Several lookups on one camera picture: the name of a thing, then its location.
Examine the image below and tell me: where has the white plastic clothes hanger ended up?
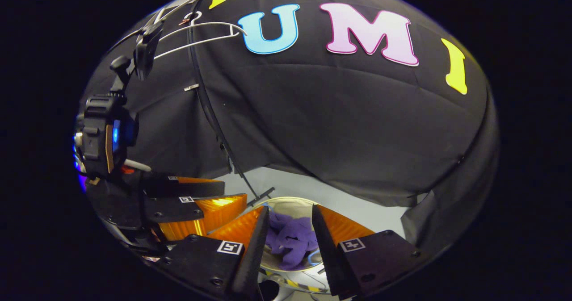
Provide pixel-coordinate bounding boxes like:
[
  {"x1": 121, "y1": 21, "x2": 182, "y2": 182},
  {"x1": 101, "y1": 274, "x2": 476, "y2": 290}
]
[{"x1": 154, "y1": 12, "x2": 248, "y2": 61}]

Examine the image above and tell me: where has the black backdrop cloth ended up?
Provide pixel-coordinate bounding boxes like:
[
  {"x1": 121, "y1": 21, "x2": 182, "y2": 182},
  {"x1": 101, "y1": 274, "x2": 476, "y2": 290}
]
[{"x1": 78, "y1": 0, "x2": 500, "y2": 266}]

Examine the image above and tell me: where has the purple ribbed shirt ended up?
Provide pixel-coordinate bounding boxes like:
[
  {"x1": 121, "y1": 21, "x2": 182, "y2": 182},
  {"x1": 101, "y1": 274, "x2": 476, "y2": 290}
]
[{"x1": 266, "y1": 211, "x2": 320, "y2": 271}]

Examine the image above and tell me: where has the black clothes rack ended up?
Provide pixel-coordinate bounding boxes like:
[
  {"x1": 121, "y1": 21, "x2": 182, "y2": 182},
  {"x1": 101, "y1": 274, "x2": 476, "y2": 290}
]
[{"x1": 154, "y1": 0, "x2": 276, "y2": 206}]

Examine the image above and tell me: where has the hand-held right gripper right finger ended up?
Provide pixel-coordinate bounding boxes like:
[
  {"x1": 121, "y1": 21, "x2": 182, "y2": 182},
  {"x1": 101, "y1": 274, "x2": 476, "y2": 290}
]
[{"x1": 311, "y1": 204, "x2": 421, "y2": 301}]

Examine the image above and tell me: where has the white ribbed tube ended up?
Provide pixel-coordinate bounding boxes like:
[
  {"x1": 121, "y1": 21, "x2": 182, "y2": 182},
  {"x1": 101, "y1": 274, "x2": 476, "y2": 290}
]
[{"x1": 124, "y1": 159, "x2": 152, "y2": 172}]

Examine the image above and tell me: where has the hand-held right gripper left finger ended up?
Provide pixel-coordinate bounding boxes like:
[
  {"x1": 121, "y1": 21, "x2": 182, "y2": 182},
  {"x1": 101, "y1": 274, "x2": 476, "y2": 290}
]
[{"x1": 156, "y1": 205, "x2": 271, "y2": 301}]

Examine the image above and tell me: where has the yellow black striped tape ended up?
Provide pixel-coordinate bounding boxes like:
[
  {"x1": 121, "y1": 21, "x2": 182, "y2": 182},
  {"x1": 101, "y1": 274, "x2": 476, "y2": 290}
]
[{"x1": 264, "y1": 270, "x2": 329, "y2": 293}]

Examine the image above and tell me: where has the round laundry hamper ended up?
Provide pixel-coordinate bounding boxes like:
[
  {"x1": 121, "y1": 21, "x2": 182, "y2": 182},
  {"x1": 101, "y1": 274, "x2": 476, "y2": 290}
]
[{"x1": 258, "y1": 196, "x2": 329, "y2": 275}]

